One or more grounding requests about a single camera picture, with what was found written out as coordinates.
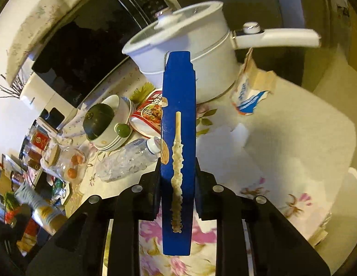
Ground small green fruit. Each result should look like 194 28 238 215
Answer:
115 123 131 138

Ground floral microwave cover cloth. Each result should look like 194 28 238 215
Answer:
6 0 81 85

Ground torn brown cardboard carton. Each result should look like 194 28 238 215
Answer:
230 48 277 115

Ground grey refrigerator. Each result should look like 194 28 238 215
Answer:
178 0 338 92

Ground white electric cooking pot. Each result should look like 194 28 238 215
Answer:
122 1 321 104

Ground stacked white bowls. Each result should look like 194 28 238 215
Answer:
87 95 135 151

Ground dark green squash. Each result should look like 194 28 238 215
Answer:
83 103 115 141

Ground floral tablecloth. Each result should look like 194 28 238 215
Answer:
64 60 357 275

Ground clear bag of oranges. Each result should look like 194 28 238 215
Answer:
41 145 86 183

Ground clear crushed plastic bottle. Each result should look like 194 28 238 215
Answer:
95 136 161 183

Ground white appliance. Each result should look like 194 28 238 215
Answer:
20 72 77 121

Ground black microwave oven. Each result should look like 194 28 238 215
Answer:
32 0 168 107

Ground red instant noodle cup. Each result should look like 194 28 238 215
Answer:
129 89 162 138

